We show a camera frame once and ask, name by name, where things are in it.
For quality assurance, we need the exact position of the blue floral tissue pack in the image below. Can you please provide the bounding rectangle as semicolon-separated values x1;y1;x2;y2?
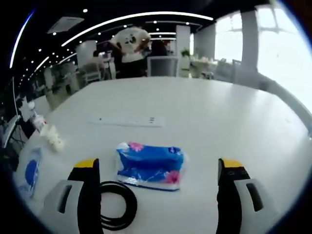
114;141;190;192

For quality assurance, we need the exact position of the white side desk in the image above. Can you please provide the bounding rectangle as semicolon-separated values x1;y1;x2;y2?
2;114;22;147

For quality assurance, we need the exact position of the white built-in power strip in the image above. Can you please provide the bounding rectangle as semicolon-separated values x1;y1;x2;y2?
87;116;166;128

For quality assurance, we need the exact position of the white office chair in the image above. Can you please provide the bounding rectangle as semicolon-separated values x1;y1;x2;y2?
147;56;178;78
231;58;259;85
81;63;103;85

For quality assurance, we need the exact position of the ceiling air conditioner vent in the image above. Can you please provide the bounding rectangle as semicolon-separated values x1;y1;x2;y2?
47;16;85;34

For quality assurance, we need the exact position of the blue and white wipes packet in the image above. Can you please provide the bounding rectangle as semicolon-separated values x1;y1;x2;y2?
18;147;43;199

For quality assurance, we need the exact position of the white table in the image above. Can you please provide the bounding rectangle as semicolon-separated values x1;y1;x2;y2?
12;77;312;234

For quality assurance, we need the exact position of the black cable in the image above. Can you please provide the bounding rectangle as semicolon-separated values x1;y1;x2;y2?
98;180;138;231

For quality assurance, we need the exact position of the white paper cup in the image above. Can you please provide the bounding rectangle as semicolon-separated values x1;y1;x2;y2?
40;124;65;152

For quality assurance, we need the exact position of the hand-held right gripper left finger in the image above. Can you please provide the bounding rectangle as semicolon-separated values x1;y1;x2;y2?
43;157;104;234

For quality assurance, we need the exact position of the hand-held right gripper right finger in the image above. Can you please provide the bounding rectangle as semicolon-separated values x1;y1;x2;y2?
216;157;282;234

